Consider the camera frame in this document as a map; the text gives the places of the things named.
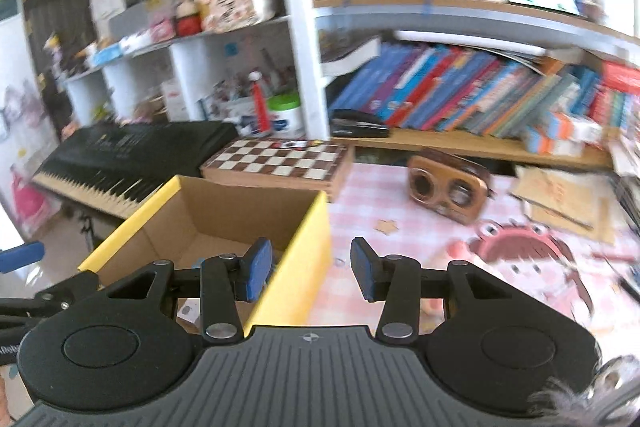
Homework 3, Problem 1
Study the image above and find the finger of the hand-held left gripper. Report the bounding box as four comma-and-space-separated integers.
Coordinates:
0, 242, 45, 277
0, 271, 101, 328

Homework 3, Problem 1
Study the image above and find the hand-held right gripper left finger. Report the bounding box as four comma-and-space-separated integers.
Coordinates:
97, 238, 273, 343

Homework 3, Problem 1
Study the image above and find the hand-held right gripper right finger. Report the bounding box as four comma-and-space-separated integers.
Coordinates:
350, 237, 526, 342

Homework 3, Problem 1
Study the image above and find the yellow cardboard box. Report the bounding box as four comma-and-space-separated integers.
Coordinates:
77, 174, 333, 333

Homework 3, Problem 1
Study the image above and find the pink printed desktop mat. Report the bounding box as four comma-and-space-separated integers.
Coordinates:
300, 162, 640, 338

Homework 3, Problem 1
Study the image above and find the pink plastic bin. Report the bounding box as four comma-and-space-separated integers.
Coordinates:
10, 172, 51, 233

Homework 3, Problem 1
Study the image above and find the black keyboard stand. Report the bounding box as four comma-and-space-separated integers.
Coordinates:
77, 213, 99, 253

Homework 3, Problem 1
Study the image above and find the brown retro radio speaker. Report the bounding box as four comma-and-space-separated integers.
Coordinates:
406, 146, 496, 224

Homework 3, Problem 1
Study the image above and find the wooden chessboard box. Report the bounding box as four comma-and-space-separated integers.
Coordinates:
200, 138, 357, 202

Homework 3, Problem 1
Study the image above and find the black stapler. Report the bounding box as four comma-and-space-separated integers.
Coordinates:
331, 109, 392, 138

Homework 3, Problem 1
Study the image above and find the black electronic keyboard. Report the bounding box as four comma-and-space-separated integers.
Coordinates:
31, 121, 240, 222

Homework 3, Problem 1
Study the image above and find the white jar green lid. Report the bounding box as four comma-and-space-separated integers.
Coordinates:
267, 92, 306, 138

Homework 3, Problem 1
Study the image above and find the pen cup with pens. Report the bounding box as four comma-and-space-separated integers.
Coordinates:
200, 79, 256, 128

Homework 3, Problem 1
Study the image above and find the red tassel ornament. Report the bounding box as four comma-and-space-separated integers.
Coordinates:
248, 71, 273, 132

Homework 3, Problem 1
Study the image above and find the white box red label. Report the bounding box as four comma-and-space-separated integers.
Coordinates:
161, 79, 188, 120

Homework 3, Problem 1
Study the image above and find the row of colourful children's books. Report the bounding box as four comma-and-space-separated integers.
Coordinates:
327, 42, 606, 140

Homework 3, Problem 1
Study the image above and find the white cubby shelf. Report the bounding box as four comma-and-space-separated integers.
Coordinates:
65, 14, 296, 138

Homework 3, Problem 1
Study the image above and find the brown kraft envelope pile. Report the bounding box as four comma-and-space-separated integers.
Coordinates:
510, 164, 621, 243

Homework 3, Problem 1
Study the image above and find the thick white paged book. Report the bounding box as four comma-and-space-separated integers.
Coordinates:
320, 38, 383, 78

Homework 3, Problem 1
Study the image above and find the blue tissue pack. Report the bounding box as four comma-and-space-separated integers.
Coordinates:
90, 44, 123, 68

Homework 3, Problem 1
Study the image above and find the orange white small box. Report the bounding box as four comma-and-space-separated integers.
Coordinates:
520, 127, 588, 156
547, 112, 606, 142

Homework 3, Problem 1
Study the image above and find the grey fluffy sleeve cuff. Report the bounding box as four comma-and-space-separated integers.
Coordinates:
527, 352, 640, 427

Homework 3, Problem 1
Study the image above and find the white wooden bookshelf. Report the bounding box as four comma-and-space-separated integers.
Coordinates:
270, 0, 640, 168

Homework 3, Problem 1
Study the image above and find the white tissue pack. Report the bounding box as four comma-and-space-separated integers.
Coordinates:
118, 32, 153, 55

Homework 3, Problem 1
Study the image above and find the white light bar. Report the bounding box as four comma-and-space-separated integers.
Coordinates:
392, 29, 548, 58

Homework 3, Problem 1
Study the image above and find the dark brown door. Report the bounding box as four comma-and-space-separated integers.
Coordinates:
17, 0, 98, 138

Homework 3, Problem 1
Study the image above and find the pink floral small box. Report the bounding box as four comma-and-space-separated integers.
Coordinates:
149, 19, 177, 44

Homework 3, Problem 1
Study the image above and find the red round doll figure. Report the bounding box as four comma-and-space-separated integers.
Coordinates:
175, 0, 203, 38

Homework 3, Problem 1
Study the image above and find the black pen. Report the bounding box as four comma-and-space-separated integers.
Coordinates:
617, 274, 640, 303

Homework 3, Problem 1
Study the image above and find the pile of notebooks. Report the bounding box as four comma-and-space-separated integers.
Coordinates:
607, 137, 640, 228

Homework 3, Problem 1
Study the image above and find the group of red thick books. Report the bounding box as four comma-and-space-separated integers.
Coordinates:
587, 61, 640, 138

